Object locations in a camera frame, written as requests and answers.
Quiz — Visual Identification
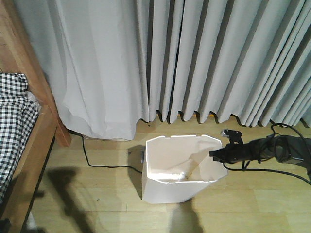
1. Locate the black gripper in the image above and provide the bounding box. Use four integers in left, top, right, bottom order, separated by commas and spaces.
209, 143, 260, 164

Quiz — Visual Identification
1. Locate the white plastic trash bin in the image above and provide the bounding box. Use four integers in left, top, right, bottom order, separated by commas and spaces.
141, 135, 227, 204

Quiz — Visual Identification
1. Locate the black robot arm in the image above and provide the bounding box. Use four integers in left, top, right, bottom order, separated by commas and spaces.
209, 135, 311, 165

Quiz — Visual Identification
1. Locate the grey pleated curtain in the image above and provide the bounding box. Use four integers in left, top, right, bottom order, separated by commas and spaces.
14, 0, 311, 140

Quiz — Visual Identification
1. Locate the black white checkered bedding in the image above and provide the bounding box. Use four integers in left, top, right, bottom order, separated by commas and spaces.
0, 73, 39, 202

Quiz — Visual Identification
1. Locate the black object bottom left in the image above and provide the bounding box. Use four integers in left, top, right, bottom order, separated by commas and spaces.
0, 219, 11, 233

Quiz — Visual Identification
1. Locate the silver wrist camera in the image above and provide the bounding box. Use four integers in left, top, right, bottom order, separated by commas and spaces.
221, 129, 243, 144

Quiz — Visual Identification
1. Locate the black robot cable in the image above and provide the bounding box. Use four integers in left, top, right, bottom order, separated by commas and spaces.
222, 123, 311, 185

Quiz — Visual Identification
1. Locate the black socket power cord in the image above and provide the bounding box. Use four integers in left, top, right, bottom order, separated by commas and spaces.
70, 131, 144, 174

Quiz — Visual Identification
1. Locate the wooden bed frame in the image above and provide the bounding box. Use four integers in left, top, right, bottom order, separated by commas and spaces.
0, 0, 71, 233

